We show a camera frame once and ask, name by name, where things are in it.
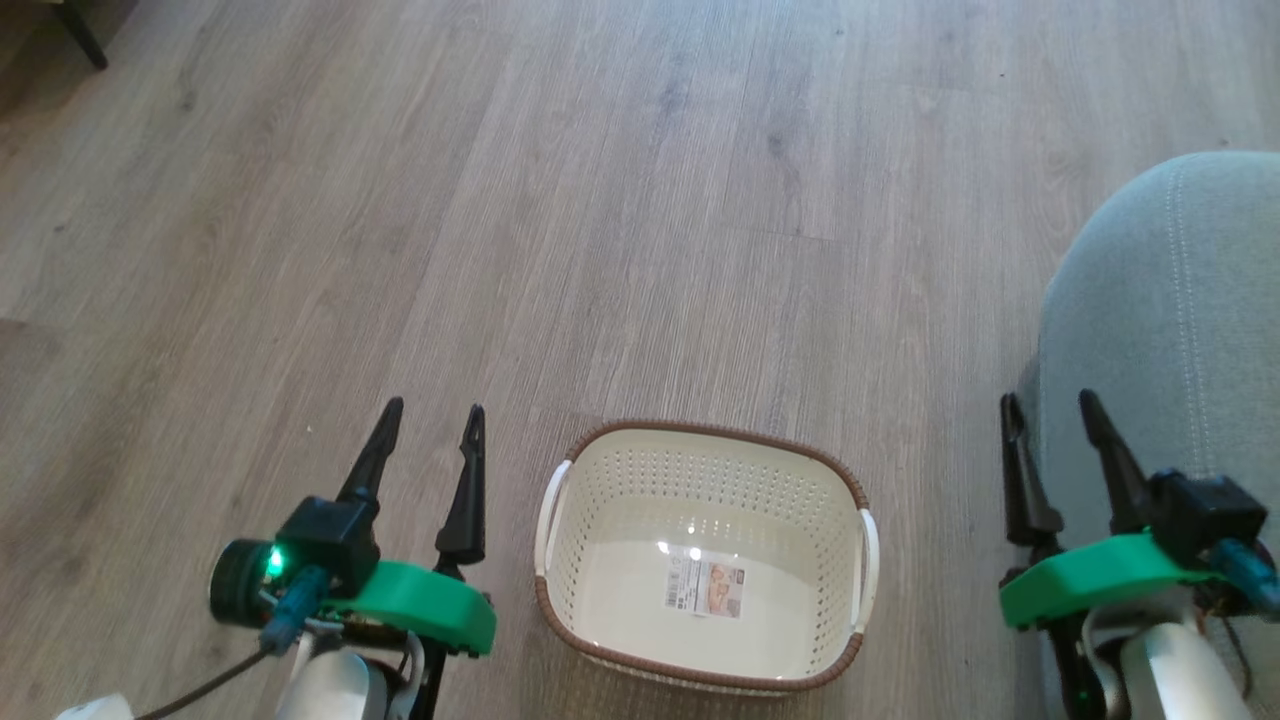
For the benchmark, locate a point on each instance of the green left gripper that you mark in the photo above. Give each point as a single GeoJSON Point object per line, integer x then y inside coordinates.
{"type": "Point", "coordinates": [430, 605]}

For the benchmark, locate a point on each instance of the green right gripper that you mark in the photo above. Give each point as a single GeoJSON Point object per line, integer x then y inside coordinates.
{"type": "Point", "coordinates": [1090, 575]}

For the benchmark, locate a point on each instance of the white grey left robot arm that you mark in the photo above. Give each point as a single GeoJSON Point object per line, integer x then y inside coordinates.
{"type": "Point", "coordinates": [335, 685]}

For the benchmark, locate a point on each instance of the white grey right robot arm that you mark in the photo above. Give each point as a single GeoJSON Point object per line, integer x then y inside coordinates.
{"type": "Point", "coordinates": [1180, 670]}

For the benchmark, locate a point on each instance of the cream perforated plastic laundry basket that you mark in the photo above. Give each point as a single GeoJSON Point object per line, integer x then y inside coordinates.
{"type": "Point", "coordinates": [700, 490]}

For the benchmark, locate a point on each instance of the black left cylinder green light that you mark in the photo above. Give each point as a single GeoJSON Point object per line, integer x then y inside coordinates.
{"type": "Point", "coordinates": [238, 585]}

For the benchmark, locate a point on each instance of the paper label sticker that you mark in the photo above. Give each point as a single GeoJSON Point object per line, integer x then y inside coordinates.
{"type": "Point", "coordinates": [705, 588]}

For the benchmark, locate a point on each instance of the dark furniture leg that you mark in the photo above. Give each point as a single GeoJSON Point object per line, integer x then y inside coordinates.
{"type": "Point", "coordinates": [85, 35]}

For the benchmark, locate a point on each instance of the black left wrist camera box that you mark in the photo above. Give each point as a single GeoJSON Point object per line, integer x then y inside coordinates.
{"type": "Point", "coordinates": [335, 535]}

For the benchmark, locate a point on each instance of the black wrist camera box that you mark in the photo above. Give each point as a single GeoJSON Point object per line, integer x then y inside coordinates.
{"type": "Point", "coordinates": [1205, 515]}
{"type": "Point", "coordinates": [335, 535]}

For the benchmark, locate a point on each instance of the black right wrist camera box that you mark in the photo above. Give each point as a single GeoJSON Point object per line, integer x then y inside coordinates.
{"type": "Point", "coordinates": [1205, 515]}

